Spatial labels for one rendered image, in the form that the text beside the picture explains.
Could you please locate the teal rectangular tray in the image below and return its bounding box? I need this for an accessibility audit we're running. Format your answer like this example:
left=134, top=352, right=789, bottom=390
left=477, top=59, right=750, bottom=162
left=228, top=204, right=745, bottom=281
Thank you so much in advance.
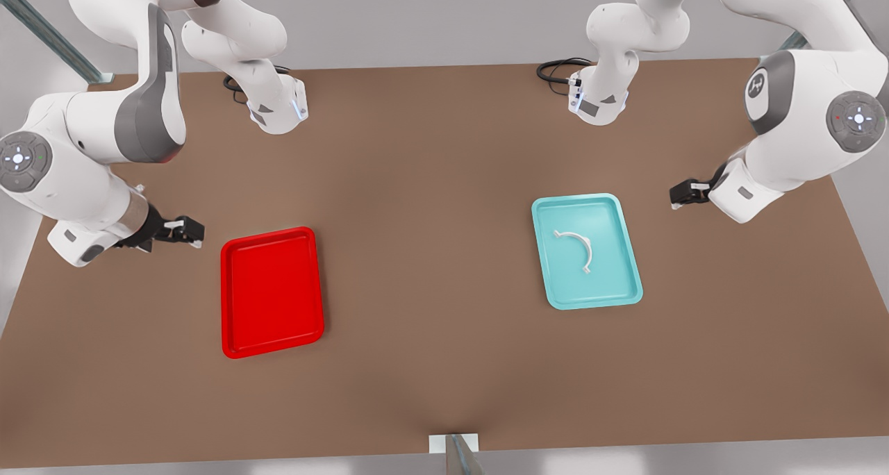
left=531, top=193, right=644, bottom=311

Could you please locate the silver frame post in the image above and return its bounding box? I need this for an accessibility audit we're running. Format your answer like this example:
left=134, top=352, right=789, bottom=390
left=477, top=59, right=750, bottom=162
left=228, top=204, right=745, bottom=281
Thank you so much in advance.
left=429, top=433, right=481, bottom=475
left=776, top=0, right=877, bottom=51
left=0, top=0, right=116, bottom=85

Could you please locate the red rectangular tray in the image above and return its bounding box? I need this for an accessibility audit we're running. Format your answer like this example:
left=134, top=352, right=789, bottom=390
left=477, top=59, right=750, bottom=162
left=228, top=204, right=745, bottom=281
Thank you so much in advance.
left=220, top=226, right=326, bottom=360

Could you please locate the white curved pipe clamp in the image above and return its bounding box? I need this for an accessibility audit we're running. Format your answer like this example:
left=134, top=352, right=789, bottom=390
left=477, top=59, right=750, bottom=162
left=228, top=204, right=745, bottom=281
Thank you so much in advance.
left=553, top=229, right=595, bottom=275

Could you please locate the black cable loop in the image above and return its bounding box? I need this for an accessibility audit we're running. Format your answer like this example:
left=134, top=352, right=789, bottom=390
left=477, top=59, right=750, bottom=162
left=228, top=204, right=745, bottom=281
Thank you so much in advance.
left=223, top=65, right=292, bottom=106
left=536, top=58, right=595, bottom=98

